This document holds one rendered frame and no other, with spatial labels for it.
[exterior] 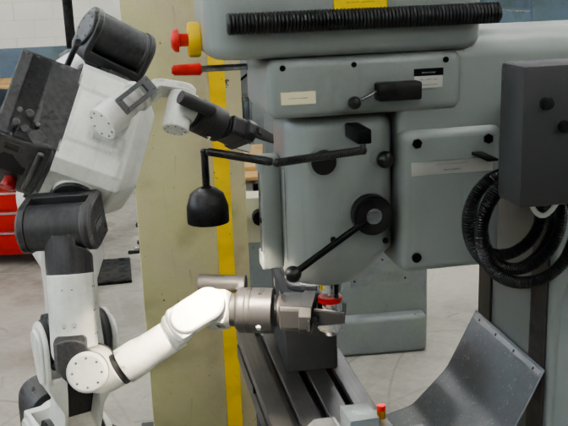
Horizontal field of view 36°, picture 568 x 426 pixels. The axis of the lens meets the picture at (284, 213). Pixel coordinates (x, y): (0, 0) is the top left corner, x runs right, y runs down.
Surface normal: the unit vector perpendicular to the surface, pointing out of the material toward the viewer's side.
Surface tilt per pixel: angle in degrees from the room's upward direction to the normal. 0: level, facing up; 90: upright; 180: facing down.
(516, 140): 90
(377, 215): 90
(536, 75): 90
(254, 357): 0
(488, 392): 62
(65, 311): 75
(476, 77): 90
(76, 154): 58
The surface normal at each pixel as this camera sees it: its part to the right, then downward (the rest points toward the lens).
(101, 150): 0.43, -0.34
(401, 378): -0.04, -0.97
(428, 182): 0.19, 0.25
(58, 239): -0.07, -0.04
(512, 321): -0.98, 0.08
